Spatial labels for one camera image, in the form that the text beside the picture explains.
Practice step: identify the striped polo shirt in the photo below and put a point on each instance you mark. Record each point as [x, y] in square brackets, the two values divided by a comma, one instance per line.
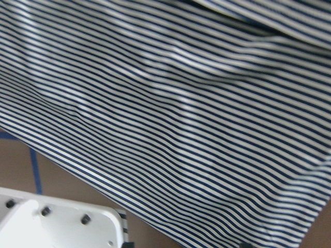
[210, 120]

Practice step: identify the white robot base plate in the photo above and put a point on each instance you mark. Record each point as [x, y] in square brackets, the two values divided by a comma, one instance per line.
[31, 220]

